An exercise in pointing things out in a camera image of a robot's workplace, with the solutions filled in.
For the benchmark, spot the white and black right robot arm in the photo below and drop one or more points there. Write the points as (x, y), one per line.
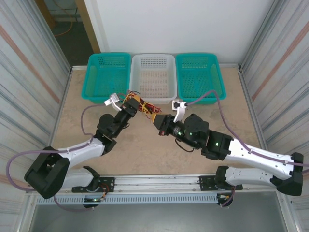
(253, 157)

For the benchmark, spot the white plastic basket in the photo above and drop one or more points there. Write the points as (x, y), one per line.
(153, 79)

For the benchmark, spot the teal plastic basket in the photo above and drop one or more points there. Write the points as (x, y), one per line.
(106, 75)
(200, 77)

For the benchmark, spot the black controller box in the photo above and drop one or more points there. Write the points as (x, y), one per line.
(93, 199)

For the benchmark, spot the wooden door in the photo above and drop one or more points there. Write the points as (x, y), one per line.
(46, 14)

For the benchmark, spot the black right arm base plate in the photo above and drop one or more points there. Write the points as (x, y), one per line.
(205, 183)

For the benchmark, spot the aluminium mounting rail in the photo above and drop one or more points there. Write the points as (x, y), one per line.
(157, 183)

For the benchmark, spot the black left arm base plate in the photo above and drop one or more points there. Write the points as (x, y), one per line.
(109, 181)

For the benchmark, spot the wooden door frame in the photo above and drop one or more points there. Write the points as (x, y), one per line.
(88, 26)

